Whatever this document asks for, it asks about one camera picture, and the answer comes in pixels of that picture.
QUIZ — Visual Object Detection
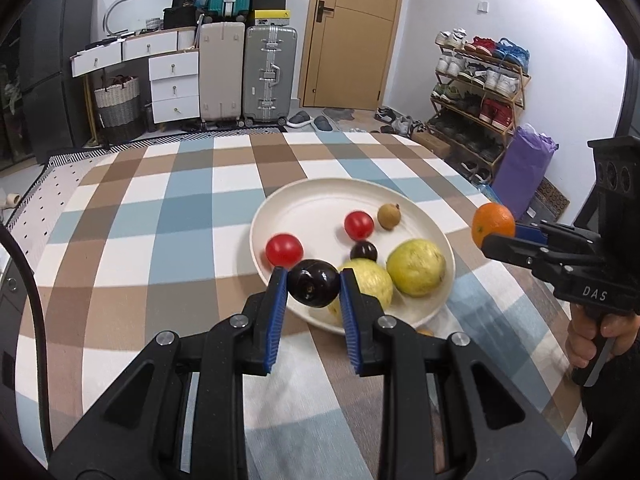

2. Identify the yellow guava left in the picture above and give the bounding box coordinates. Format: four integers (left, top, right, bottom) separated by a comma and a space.
337, 258, 394, 311

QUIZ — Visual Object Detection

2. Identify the cream round plate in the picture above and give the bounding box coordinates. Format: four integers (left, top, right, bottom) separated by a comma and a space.
250, 178, 456, 328

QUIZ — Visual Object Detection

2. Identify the large orange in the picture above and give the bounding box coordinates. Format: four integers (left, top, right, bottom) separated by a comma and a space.
471, 203, 516, 249

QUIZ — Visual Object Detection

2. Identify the right hand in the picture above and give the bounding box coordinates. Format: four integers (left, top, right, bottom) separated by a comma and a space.
565, 304, 639, 368

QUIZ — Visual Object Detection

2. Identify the red cherry tomato in plate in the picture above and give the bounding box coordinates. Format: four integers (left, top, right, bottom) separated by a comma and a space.
344, 210, 375, 242

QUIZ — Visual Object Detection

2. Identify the purple bag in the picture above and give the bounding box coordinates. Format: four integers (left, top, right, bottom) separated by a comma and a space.
491, 124, 559, 220

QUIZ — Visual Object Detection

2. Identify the silver suitcase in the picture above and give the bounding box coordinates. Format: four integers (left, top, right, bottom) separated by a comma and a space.
242, 25, 297, 126

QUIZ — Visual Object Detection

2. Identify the large dark plum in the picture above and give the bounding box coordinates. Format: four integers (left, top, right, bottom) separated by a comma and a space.
286, 259, 340, 309

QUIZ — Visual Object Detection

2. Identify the black refrigerator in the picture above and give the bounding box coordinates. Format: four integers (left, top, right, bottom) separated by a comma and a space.
18, 0, 93, 164

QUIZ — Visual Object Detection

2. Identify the wooden door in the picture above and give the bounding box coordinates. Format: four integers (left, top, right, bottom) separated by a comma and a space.
298, 0, 402, 110

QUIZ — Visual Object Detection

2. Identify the small dark plum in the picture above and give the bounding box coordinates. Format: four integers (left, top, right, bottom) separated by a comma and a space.
349, 240, 378, 262

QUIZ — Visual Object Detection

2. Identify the wooden shoe rack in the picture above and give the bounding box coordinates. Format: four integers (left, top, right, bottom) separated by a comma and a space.
426, 27, 530, 184

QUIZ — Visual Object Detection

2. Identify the black cable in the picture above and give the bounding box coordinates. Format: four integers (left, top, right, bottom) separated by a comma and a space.
0, 224, 54, 456

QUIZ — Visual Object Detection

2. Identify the woven laundry basket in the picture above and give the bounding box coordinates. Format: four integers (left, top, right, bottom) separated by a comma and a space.
94, 75, 144, 144

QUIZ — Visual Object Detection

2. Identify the white drawer cabinet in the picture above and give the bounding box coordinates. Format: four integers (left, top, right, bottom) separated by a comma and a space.
70, 27, 201, 124

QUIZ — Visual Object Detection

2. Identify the checkered tablecloth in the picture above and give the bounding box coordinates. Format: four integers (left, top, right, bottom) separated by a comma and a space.
12, 132, 586, 479

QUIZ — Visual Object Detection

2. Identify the brown longan in plate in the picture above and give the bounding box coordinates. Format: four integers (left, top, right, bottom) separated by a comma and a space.
376, 203, 401, 231

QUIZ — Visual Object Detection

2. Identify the beige suitcase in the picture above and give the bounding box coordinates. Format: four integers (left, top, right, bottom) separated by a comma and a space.
198, 22, 245, 122

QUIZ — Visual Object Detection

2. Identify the yellow guava right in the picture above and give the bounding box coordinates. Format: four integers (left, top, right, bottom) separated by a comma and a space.
386, 238, 446, 297

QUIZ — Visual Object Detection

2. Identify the yellow guava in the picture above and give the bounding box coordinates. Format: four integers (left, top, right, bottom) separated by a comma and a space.
386, 238, 446, 297
337, 258, 394, 311

